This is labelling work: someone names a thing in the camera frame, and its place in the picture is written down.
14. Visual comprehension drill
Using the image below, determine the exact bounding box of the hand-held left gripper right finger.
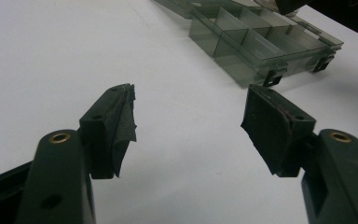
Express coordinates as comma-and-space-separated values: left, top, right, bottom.
241, 83, 317, 178

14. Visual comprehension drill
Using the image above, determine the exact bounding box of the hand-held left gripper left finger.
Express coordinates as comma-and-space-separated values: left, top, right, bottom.
78, 83, 138, 180

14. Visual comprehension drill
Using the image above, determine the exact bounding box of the grey transparent compartment box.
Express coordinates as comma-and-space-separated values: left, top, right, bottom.
153, 0, 345, 89

